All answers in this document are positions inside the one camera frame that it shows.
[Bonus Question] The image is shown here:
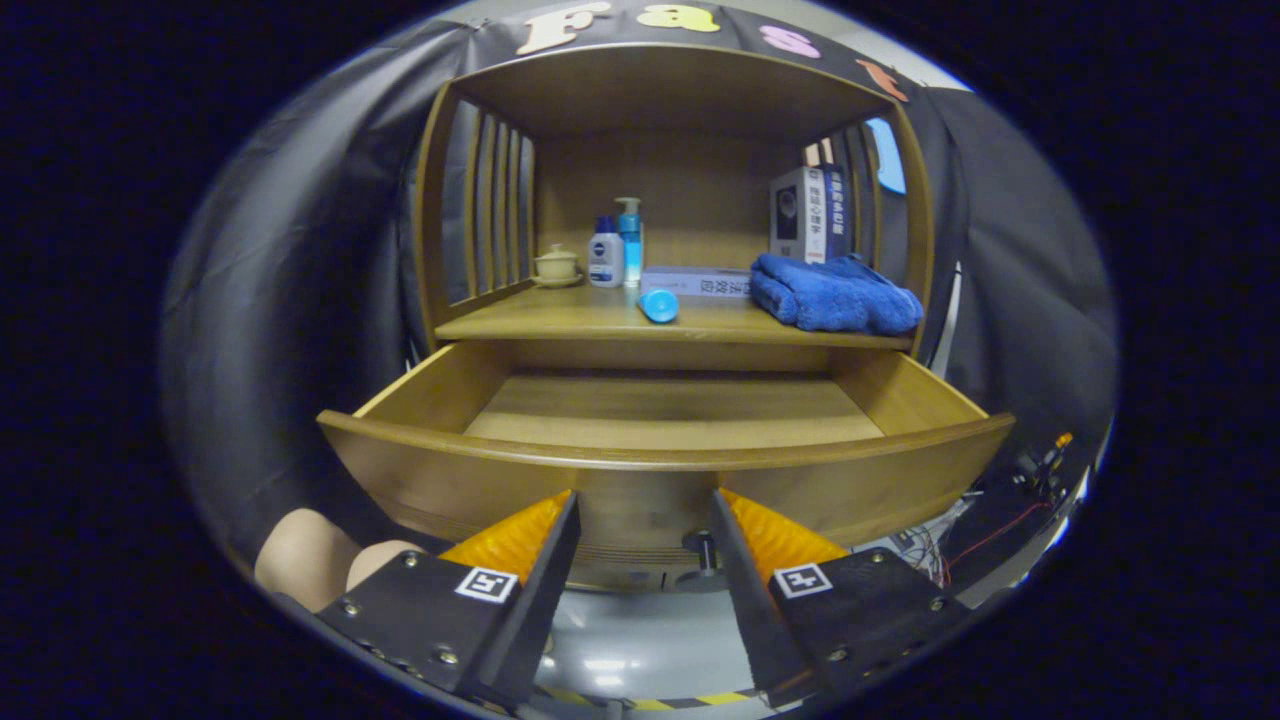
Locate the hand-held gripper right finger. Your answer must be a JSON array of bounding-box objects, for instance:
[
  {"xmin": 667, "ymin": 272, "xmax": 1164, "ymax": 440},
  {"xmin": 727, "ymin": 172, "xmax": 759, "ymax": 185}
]
[{"xmin": 709, "ymin": 487, "xmax": 970, "ymax": 707}]

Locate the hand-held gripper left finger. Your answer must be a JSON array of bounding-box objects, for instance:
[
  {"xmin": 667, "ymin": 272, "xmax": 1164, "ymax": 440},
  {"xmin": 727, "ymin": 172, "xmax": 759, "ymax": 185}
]
[{"xmin": 317, "ymin": 489, "xmax": 583, "ymax": 710}]

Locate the wooden drawer with black knob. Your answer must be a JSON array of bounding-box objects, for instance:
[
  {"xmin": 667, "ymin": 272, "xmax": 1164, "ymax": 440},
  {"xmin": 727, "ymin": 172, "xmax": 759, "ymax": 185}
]
[{"xmin": 317, "ymin": 340, "xmax": 1017, "ymax": 593}]

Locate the wooden countertop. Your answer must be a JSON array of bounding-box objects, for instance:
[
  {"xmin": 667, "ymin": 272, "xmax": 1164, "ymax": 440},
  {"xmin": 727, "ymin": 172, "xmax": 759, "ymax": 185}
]
[{"xmin": 435, "ymin": 283, "xmax": 916, "ymax": 351}]

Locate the wooden cabinet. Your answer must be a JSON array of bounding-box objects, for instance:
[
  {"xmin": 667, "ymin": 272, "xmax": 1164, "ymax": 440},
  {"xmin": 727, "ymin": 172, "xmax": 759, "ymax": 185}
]
[{"xmin": 318, "ymin": 42, "xmax": 1016, "ymax": 596}]

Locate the yellow black floor tape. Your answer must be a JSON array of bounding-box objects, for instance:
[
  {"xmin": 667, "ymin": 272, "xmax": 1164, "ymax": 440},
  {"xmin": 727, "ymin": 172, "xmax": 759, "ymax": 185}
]
[{"xmin": 540, "ymin": 685, "xmax": 753, "ymax": 712}]

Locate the orange black tool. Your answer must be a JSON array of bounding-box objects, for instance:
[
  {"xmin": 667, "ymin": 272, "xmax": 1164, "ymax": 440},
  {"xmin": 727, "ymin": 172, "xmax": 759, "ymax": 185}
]
[{"xmin": 1015, "ymin": 432, "xmax": 1076, "ymax": 491}]

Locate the blue towel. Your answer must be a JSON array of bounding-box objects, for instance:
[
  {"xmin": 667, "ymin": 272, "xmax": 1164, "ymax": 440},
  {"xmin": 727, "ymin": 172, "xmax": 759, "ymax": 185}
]
[{"xmin": 750, "ymin": 253, "xmax": 924, "ymax": 335}]

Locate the beige teacup with saucer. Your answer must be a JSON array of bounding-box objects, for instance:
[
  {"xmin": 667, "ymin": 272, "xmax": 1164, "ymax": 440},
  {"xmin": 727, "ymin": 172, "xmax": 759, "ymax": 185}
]
[{"xmin": 532, "ymin": 243, "xmax": 584, "ymax": 289}]

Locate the flat white book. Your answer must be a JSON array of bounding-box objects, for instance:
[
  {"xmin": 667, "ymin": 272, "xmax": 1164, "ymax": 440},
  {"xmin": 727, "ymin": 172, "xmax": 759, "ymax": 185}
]
[{"xmin": 640, "ymin": 266, "xmax": 753, "ymax": 298}]

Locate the white lotion bottle blue cap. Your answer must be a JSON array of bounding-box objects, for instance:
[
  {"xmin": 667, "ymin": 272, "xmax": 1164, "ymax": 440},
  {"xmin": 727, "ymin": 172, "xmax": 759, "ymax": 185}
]
[{"xmin": 588, "ymin": 216, "xmax": 625, "ymax": 289}]

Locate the blue pump bottle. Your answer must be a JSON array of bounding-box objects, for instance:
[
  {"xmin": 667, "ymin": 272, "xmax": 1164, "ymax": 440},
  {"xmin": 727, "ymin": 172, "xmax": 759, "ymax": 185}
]
[{"xmin": 615, "ymin": 197, "xmax": 644, "ymax": 289}]

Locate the dark blue book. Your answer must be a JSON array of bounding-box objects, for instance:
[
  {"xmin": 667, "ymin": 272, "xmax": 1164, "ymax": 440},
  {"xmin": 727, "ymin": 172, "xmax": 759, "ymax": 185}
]
[{"xmin": 822, "ymin": 165, "xmax": 853, "ymax": 259}]

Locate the bundle of floor cables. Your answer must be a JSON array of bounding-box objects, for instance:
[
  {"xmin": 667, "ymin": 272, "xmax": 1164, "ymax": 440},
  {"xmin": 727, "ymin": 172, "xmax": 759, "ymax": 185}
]
[{"xmin": 895, "ymin": 490, "xmax": 1056, "ymax": 591}]

